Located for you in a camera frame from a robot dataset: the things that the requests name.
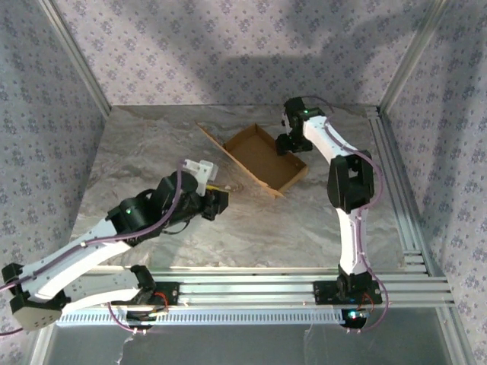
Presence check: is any brown cardboard paper box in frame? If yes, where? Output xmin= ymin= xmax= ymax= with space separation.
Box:
xmin=194 ymin=120 xmax=308 ymax=199

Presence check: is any black controller board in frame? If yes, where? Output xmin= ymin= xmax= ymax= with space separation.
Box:
xmin=340 ymin=308 xmax=373 ymax=329
xmin=125 ymin=309 xmax=169 ymax=330

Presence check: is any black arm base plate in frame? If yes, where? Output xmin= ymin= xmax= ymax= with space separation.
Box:
xmin=312 ymin=281 xmax=383 ymax=305
xmin=110 ymin=281 xmax=180 ymax=306

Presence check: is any aluminium side rail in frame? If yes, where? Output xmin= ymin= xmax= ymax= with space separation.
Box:
xmin=364 ymin=106 xmax=434 ymax=275

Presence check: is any aluminium front rail frame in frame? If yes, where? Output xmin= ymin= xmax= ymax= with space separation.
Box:
xmin=60 ymin=267 xmax=456 ymax=308

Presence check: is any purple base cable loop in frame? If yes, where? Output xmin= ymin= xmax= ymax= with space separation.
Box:
xmin=348 ymin=271 xmax=390 ymax=335
xmin=106 ymin=302 xmax=136 ymax=332

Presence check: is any grey slotted cable duct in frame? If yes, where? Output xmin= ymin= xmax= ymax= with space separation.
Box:
xmin=56 ymin=308 xmax=357 ymax=326

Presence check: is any aluminium corner post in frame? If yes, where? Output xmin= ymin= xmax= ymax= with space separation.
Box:
xmin=378 ymin=0 xmax=452 ymax=111
xmin=37 ymin=0 xmax=113 ymax=111

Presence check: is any aluminium lower frame leg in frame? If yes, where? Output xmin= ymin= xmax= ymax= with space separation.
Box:
xmin=436 ymin=306 xmax=476 ymax=365
xmin=29 ymin=326 xmax=58 ymax=365

